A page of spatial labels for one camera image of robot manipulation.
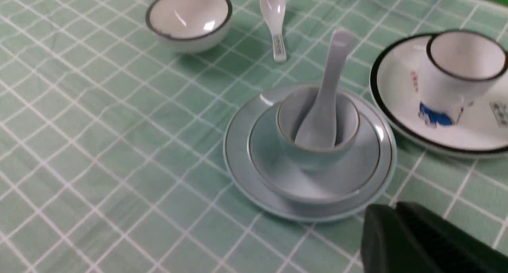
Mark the light blue bowl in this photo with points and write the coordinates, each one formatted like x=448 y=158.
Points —
x=332 y=184

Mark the white spoon with label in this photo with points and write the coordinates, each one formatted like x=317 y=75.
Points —
x=273 y=12

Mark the light blue plate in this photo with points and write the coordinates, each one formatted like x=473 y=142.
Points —
x=248 y=179

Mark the black-rimmed white bowl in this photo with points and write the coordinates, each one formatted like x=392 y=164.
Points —
x=190 y=26

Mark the light blue spoon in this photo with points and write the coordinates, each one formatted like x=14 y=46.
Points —
x=319 y=127

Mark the black-rimmed white cup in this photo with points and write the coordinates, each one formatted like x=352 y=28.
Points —
x=458 y=67

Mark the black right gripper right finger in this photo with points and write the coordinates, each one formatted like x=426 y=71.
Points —
x=447 y=245

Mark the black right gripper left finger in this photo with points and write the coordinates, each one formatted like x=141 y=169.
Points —
x=388 y=246

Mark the light blue cup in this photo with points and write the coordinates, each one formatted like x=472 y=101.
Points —
x=290 y=115

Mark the black-rimmed white plate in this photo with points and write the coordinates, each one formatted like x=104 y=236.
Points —
x=477 y=130

